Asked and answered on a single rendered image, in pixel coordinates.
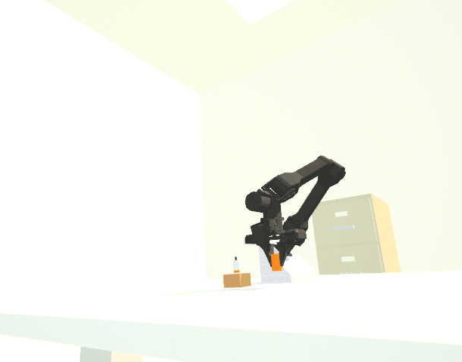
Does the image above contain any white marker with orange band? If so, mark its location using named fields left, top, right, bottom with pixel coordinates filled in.
left=233, top=256, right=239, bottom=274

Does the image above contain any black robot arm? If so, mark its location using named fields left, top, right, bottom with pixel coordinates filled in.
left=245, top=155, right=346, bottom=237

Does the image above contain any tan rectangular block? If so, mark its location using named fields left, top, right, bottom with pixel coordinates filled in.
left=223, top=273, right=251, bottom=287

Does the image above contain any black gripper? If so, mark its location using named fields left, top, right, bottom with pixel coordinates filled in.
left=245, top=213, right=306, bottom=267

